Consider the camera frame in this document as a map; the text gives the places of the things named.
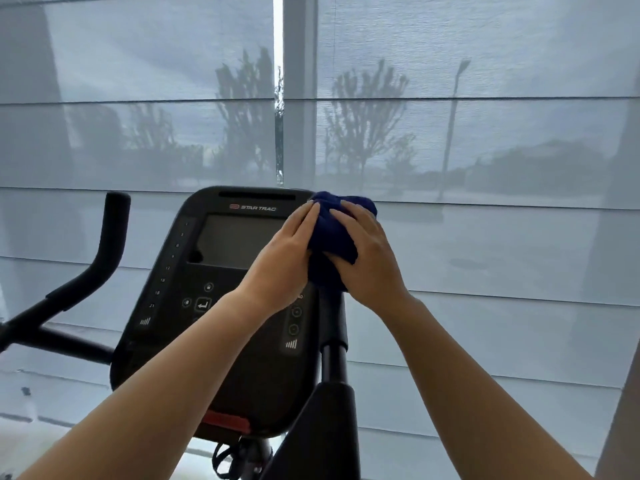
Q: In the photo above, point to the person's right hand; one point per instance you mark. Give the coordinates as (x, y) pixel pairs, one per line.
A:
(372, 269)

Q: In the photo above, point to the person's left hand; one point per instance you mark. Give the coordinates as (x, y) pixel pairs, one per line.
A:
(280, 269)

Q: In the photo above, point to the person's left fingers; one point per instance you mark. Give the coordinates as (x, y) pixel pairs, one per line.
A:
(299, 224)

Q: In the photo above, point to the person's right thumb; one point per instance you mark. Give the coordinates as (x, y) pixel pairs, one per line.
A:
(340, 258)

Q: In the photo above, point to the dark blue cleaning cloth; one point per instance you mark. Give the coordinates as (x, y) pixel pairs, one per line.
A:
(331, 239)

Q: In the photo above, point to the person's left forearm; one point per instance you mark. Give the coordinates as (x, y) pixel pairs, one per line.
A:
(160, 394)

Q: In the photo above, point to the person's right forearm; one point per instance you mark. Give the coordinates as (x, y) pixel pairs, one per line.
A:
(475, 394)

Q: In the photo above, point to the black exercise bike console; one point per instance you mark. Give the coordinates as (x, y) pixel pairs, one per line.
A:
(225, 239)

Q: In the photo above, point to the grey sheer window blind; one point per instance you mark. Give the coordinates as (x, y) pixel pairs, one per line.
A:
(475, 119)
(125, 119)

